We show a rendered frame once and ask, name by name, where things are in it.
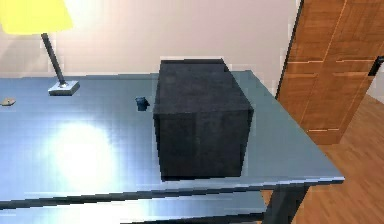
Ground brown wooden room door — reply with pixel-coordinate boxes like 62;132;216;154
275;0;384;146

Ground black door handle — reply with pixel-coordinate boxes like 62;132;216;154
368;55;384;77

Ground yellow shade table lamp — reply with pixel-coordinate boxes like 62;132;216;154
0;0;81;97

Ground grey blue metal table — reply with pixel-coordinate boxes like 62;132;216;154
0;69;346;224

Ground small dark blue cup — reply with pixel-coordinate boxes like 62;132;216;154
134;96;151;112

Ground large black radio receiver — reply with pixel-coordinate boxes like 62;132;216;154
152;58;255;182

